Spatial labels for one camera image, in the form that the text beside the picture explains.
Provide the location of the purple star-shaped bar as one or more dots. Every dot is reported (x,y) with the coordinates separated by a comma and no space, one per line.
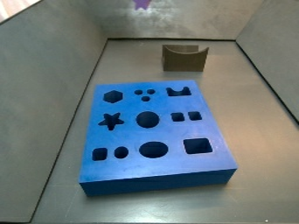
(142,4)

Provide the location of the black curved fixture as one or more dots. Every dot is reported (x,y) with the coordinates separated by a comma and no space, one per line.
(184,58)

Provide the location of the blue shape-sorting block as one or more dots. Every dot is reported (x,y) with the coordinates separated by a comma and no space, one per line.
(153,139)

